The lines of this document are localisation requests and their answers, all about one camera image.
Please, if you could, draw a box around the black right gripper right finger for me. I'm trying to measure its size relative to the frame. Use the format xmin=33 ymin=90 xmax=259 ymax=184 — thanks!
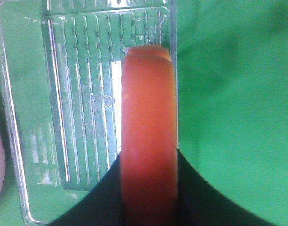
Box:
xmin=177 ymin=150 xmax=274 ymax=226

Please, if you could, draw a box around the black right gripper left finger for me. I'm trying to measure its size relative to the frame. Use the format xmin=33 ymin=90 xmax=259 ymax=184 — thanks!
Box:
xmin=49 ymin=155 xmax=125 ymax=226

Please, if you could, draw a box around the bread slice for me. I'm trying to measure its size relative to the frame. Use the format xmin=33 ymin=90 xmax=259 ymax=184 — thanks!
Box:
xmin=120 ymin=45 xmax=178 ymax=226

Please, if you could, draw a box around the clear right bread tray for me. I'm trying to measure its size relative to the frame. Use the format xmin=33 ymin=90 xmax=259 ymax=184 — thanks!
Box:
xmin=0 ymin=0 xmax=176 ymax=226

